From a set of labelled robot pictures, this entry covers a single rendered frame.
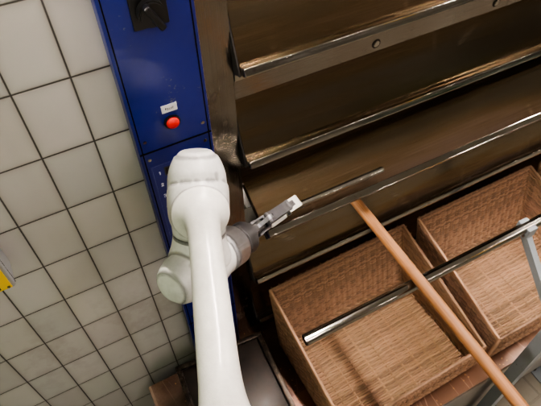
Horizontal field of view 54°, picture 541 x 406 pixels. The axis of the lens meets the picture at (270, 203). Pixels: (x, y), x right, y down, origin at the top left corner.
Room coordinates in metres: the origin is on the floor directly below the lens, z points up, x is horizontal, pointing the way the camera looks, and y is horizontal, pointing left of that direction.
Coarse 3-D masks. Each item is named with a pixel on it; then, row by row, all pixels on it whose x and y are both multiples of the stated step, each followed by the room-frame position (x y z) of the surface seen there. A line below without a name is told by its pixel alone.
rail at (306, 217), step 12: (528, 120) 1.16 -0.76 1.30; (504, 132) 1.11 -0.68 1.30; (468, 144) 1.06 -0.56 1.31; (480, 144) 1.07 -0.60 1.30; (444, 156) 1.02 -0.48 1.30; (420, 168) 0.98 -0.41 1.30; (384, 180) 0.93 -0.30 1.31; (396, 180) 0.94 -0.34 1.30; (360, 192) 0.89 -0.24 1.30; (372, 192) 0.90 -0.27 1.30; (336, 204) 0.86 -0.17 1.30; (300, 216) 0.82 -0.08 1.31; (312, 216) 0.82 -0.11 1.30; (276, 228) 0.78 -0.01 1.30; (288, 228) 0.79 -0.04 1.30
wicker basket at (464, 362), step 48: (288, 288) 0.89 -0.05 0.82; (336, 288) 0.95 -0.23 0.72; (384, 288) 1.02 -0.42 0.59; (288, 336) 0.76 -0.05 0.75; (336, 336) 0.83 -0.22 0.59; (384, 336) 0.83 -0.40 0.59; (432, 336) 0.82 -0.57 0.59; (336, 384) 0.65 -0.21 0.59; (384, 384) 0.65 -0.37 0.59; (432, 384) 0.62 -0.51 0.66
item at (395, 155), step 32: (448, 96) 1.20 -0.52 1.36; (480, 96) 1.22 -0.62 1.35; (512, 96) 1.24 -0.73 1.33; (384, 128) 1.08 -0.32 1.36; (416, 128) 1.10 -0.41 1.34; (448, 128) 1.11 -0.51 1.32; (480, 128) 1.13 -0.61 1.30; (288, 160) 0.96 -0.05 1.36; (320, 160) 0.97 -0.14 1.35; (352, 160) 0.98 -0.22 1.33; (384, 160) 1.00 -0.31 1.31; (416, 160) 1.01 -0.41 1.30; (256, 192) 0.87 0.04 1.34; (288, 192) 0.88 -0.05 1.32; (352, 192) 0.91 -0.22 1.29
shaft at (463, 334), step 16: (368, 224) 0.87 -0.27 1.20; (384, 240) 0.81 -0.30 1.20; (400, 256) 0.76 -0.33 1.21; (416, 272) 0.71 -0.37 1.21; (432, 288) 0.66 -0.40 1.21; (432, 304) 0.62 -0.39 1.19; (448, 320) 0.58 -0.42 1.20; (464, 336) 0.53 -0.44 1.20; (480, 352) 0.49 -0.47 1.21; (496, 368) 0.45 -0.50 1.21; (496, 384) 0.42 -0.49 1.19; (512, 384) 0.42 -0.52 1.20; (512, 400) 0.39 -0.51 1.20
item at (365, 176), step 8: (376, 168) 0.93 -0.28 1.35; (360, 176) 0.90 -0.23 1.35; (368, 176) 0.91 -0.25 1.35; (344, 184) 0.88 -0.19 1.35; (352, 184) 0.88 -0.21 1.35; (320, 192) 0.86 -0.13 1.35; (328, 192) 0.86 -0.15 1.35; (336, 192) 0.86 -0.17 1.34; (304, 200) 0.83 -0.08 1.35; (312, 200) 0.83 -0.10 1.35
